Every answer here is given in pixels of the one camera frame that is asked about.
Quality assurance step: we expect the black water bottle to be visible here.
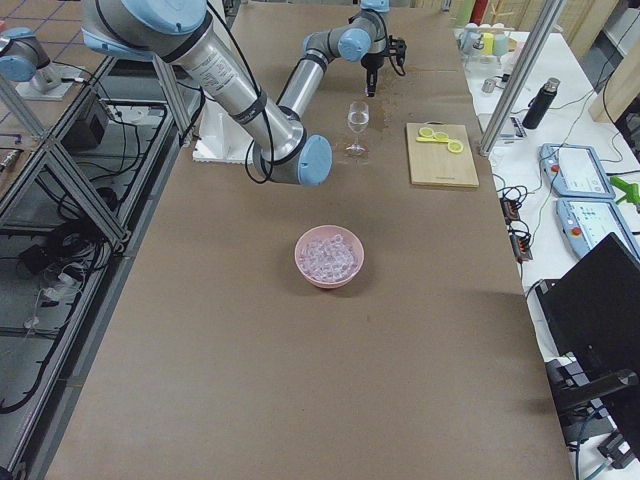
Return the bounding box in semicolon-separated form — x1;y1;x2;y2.
522;77;561;130

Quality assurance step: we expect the bamboo cutting board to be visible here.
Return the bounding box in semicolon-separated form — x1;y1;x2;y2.
406;123;479;189

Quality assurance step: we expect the black computer monitor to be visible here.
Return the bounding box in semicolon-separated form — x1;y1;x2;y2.
536;233;639;454

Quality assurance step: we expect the lemon slice near handle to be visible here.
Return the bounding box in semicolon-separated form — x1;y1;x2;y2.
447;140;464;153

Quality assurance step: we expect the aluminium frame post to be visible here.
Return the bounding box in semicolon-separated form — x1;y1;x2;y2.
478;0;566;157

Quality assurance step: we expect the blue teach pendant near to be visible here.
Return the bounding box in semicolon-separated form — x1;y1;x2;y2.
555;197;639;259

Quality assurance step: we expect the green handled grabber tool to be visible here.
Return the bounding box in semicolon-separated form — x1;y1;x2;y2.
609;176;640;209

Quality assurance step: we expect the blue teach pendant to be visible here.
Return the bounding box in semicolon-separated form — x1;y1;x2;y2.
555;197;639;259
539;143;615;199

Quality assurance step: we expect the lemon slice far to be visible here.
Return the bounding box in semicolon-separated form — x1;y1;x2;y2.
419;127;434;138

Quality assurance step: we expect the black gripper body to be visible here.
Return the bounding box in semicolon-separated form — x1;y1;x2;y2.
361;53;384;86

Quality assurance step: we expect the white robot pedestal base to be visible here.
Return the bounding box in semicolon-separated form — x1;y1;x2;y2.
193;100;252;164

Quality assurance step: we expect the pink bowl of ice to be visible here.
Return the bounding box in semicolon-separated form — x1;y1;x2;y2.
294;225;365;289

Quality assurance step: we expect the clear wine glass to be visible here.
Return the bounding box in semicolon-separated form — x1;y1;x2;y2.
346;101;369;155

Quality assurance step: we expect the blue teach pendant far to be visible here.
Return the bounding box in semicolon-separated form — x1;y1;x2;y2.
539;143;615;199

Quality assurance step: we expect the yellow cup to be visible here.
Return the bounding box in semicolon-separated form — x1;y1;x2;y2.
474;32;495;56

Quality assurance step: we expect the silver kitchen scale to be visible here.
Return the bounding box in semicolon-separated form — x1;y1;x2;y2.
477;113;527;142

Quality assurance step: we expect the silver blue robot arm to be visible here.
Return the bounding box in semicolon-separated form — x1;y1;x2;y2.
81;1;391;186
1;27;50;82

